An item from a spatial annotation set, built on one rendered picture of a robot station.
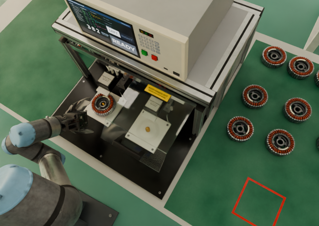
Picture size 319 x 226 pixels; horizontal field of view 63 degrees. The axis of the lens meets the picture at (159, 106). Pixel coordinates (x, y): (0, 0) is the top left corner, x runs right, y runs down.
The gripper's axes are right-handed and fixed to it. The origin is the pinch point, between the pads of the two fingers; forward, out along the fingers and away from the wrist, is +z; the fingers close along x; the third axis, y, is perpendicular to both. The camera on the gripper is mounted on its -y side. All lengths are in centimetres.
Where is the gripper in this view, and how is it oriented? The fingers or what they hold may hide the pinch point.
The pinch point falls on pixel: (90, 114)
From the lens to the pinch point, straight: 117.7
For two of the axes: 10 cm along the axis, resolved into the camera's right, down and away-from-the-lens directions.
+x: -0.6, -9.8, -1.7
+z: 5.1, -1.8, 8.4
